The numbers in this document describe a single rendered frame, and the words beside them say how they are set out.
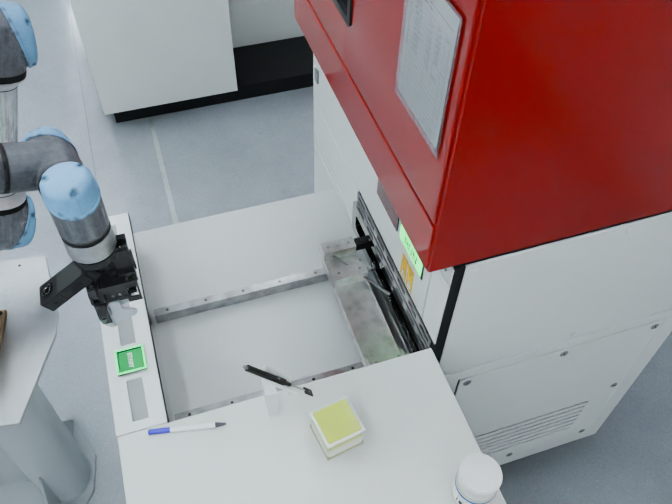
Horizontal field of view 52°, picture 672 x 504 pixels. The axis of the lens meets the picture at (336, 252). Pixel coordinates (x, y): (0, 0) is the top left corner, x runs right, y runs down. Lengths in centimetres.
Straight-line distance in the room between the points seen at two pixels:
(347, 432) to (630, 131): 67
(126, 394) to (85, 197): 49
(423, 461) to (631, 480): 131
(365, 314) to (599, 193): 58
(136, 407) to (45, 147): 52
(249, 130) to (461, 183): 234
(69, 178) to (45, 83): 278
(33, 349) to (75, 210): 69
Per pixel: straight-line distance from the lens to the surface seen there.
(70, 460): 221
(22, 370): 165
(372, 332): 150
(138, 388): 139
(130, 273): 117
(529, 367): 169
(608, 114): 108
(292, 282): 161
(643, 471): 253
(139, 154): 325
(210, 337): 158
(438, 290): 128
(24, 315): 173
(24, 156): 110
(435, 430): 131
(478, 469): 119
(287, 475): 126
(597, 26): 95
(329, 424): 123
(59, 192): 102
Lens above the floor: 214
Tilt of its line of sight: 51 degrees down
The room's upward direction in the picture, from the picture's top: 2 degrees clockwise
